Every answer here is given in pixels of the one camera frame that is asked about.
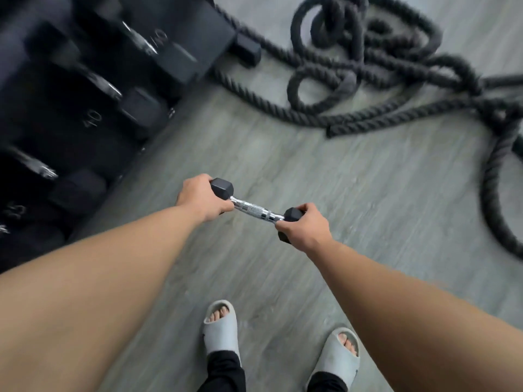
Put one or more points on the large black hex dumbbell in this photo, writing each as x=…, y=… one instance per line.
x=192, y=40
x=141, y=110
x=77, y=191

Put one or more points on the person's right forearm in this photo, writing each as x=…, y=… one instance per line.
x=416, y=322

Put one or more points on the black dumbbell rack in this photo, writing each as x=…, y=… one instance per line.
x=49, y=102

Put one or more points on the person's right hand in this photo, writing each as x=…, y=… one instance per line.
x=308, y=228

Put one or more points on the black trouser leg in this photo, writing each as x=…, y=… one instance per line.
x=325, y=383
x=224, y=373

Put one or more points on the small black hex dumbbell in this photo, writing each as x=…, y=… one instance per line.
x=253, y=208

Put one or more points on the black right trouser leg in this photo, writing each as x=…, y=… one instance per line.
x=325, y=383

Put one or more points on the grey left slipper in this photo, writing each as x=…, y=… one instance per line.
x=221, y=334

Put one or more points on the black left trouser leg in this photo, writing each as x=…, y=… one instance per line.
x=224, y=373

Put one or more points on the person's left thumb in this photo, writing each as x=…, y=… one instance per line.
x=224, y=207

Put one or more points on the grey slipper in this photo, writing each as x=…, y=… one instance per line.
x=221, y=334
x=337, y=359

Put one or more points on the person's left forearm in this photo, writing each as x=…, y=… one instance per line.
x=94, y=289

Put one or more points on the person's left hand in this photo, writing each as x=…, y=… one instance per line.
x=198, y=197

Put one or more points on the person's right thumb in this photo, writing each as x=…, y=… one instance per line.
x=286, y=226

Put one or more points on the grey right slipper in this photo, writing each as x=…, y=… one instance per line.
x=337, y=359

